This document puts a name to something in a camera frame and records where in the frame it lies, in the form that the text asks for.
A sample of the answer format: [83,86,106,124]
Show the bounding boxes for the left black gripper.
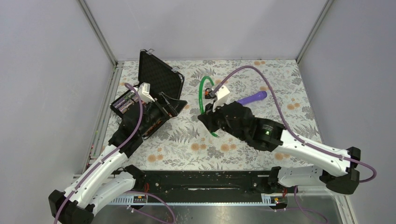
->
[139,92,187,136]

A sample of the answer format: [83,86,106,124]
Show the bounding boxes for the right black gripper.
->
[198,98,247,141]

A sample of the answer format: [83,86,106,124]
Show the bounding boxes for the orange black padlock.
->
[204,88,214,99]

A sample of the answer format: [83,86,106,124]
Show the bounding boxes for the green cable lock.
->
[198,76,219,138]

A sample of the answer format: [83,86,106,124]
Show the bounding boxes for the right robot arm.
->
[198,102,361,195]

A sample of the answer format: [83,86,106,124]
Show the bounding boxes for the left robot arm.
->
[49,92,187,224]

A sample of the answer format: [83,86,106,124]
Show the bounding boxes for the black poker chip case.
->
[110,49,184,142]

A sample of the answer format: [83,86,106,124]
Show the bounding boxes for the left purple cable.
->
[53,83,177,224]

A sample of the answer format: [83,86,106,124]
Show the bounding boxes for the purple cable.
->
[53,83,177,224]
[213,65,377,223]

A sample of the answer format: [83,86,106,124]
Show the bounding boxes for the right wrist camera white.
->
[210,85,230,112]

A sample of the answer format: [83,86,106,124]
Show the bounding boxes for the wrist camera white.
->
[138,83,155,104]
[210,85,230,112]

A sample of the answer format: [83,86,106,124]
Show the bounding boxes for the purple cylindrical handle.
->
[237,91,267,105]

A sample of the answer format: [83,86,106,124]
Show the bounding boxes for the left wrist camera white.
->
[138,83,155,104]

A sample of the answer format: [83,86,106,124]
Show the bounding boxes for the black mounting base plate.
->
[105,169,331,204]

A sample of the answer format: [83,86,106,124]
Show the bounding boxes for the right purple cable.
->
[213,65,377,223]

